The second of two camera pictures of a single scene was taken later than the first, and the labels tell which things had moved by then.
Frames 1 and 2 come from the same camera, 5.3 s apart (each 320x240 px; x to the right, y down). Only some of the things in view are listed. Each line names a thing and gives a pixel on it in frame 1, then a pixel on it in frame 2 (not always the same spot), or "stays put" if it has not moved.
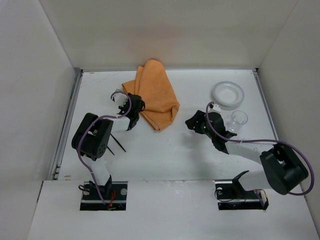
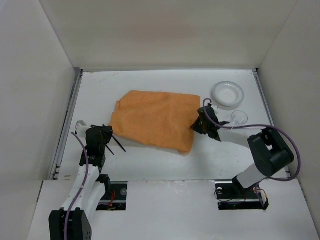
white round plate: x=228 y=93 stays put
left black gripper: x=136 y=105 to x=105 y=136
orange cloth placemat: x=161 y=103 to x=159 y=120
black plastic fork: x=108 y=147 stays put
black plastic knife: x=115 y=139 stays put
